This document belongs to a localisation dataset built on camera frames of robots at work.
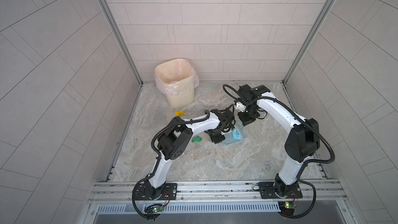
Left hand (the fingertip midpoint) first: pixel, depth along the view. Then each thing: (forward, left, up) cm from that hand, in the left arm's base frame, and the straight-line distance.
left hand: (219, 138), depth 89 cm
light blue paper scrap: (+1, -10, +2) cm, 10 cm away
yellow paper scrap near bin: (+16, +26, +1) cm, 30 cm away
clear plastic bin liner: (+35, +27, +14) cm, 47 cm away
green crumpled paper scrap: (-2, +12, +2) cm, 13 cm away
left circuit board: (-33, +30, +4) cm, 45 cm away
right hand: (+4, -12, +11) cm, 17 cm away
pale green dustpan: (-1, -5, +1) cm, 6 cm away
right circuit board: (-33, -29, 0) cm, 44 cm away
